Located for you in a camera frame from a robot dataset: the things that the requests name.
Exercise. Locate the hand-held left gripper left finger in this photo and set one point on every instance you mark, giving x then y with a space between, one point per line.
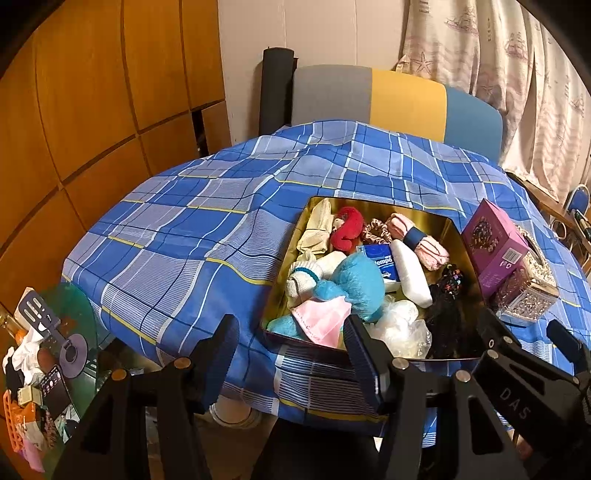
226 360

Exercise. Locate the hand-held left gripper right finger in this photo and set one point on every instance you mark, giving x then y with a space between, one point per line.
364 364

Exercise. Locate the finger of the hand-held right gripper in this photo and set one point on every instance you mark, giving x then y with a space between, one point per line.
570 348
498 330

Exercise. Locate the black hairpiece with beaded clip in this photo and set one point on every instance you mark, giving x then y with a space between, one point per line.
448 314

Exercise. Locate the white plastic bag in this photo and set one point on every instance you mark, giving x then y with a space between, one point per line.
399 323

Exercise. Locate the teal plush toy pink skirt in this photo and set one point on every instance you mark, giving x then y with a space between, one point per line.
360 281

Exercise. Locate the white cloth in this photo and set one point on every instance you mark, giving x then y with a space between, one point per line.
411 277
25 355

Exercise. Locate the blue tissue pack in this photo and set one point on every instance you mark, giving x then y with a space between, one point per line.
381 265

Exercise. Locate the pink sock with navy band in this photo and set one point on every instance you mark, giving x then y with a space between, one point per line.
431 254

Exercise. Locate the white sock with teal band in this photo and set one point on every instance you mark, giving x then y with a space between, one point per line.
300 277

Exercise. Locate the red plush toy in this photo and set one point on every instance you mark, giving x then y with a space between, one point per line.
344 230

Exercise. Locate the brown scrunchie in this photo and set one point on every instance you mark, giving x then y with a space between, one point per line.
369 227

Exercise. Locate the beige sock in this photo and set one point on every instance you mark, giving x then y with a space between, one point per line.
316 230

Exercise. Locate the gold metal tin box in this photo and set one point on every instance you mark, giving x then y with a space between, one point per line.
378 210

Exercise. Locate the silver ornate tissue box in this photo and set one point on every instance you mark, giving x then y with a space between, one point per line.
526 295

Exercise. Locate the purple cardboard box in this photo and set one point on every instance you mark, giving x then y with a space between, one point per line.
494 249

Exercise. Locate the blue plaid tablecloth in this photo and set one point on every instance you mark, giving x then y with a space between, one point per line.
184 240

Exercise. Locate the green black power tool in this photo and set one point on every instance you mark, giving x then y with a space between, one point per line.
582 221

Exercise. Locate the wooden side table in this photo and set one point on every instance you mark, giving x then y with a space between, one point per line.
535 194

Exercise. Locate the blue folding chair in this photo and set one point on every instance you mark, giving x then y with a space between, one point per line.
579 198

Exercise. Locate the green plastic basket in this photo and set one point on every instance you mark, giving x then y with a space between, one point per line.
81 314

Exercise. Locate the black printed card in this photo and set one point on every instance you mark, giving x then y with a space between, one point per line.
55 392

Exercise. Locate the black slotted spatula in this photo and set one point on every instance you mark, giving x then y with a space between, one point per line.
37 314

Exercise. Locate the white crumpled cloth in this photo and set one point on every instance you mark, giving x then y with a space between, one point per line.
25 355

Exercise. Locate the orange plastic basket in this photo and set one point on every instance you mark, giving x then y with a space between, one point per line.
14 424

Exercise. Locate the beige ship print curtain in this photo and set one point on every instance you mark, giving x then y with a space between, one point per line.
508 69

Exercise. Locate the black rolled mat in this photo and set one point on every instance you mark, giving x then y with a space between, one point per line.
277 92

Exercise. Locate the wooden wardrobe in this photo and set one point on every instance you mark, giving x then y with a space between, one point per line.
92 92

